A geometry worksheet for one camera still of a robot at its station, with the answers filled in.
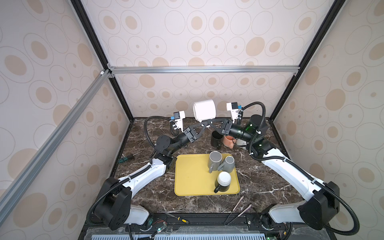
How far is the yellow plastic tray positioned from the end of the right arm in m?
0.32

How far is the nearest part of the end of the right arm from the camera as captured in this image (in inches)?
23.1

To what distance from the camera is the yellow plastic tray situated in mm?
847
